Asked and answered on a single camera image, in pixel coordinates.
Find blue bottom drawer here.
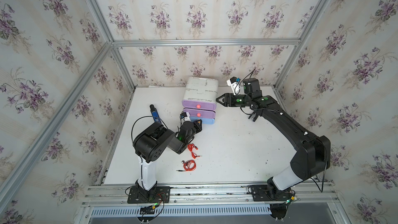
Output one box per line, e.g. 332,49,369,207
190,116,215,124

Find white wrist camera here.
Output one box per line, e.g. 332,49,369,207
227,77,241,95
180,111,191,123

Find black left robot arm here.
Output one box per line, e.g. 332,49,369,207
132,118,203,192

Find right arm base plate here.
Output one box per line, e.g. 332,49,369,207
248,185,295,203

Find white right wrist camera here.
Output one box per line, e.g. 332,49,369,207
227,77,241,95

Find red earphones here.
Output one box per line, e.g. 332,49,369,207
177,160,197,172
187,144,200,159

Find blue black stapler box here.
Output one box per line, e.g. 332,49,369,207
150,104,162,124

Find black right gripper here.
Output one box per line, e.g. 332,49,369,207
214,93,251,108

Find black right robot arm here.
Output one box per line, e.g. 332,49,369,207
216,78,331,198

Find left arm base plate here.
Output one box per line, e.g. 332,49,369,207
127,186,171,204

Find purple drawer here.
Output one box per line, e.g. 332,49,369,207
183,108,216,119
182,100,217,111

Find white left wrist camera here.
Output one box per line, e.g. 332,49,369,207
180,111,191,123

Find purple top drawer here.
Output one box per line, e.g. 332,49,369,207
182,100,217,111

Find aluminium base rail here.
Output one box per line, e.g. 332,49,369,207
82,180,339,207

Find white drawer cabinet shell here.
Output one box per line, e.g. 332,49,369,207
182,77,219,103

